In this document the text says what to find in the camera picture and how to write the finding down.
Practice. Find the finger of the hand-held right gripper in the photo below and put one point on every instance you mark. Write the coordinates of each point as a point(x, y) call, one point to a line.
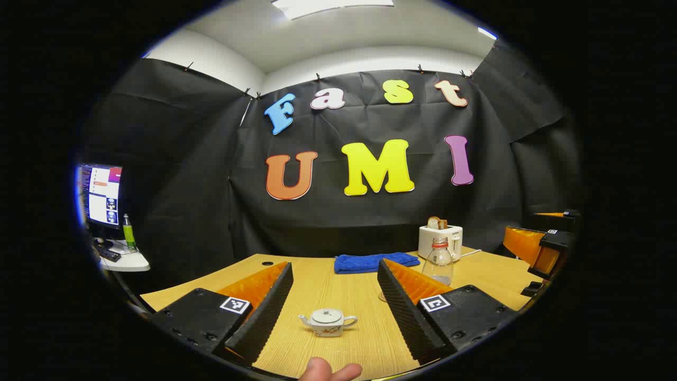
point(571, 214)
point(556, 241)

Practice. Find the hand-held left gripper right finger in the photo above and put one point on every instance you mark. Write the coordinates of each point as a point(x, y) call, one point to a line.
point(411, 317)

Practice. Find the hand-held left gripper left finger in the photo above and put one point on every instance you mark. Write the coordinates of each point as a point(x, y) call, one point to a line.
point(263, 317)

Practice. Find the clear glass coaster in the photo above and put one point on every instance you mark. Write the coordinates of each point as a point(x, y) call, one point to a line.
point(382, 297)

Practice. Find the clear plastic water bottle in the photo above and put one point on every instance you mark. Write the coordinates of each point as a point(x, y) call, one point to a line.
point(438, 264)

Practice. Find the white ceramic teacup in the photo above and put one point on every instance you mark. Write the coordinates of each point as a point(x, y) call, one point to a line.
point(327, 329)

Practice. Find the green bottle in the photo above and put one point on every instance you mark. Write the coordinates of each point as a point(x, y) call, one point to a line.
point(129, 235)

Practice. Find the blue towel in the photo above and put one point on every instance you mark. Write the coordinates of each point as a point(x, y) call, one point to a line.
point(370, 262)

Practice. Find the white toaster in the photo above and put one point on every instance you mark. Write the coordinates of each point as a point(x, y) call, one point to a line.
point(435, 241)

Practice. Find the bread slice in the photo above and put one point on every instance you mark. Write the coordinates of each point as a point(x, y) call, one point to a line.
point(436, 223)

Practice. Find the black backdrop cloth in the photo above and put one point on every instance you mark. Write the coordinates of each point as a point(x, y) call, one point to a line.
point(211, 185)

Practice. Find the white side table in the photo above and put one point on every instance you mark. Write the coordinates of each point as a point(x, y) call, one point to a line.
point(132, 262)

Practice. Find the black keyboard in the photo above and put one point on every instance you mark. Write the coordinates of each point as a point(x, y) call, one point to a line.
point(108, 254)

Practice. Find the ceiling light panel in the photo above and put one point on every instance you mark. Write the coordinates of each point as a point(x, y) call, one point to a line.
point(486, 33)
point(328, 6)

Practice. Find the computer monitor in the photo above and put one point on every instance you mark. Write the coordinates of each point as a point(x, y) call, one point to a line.
point(100, 196)

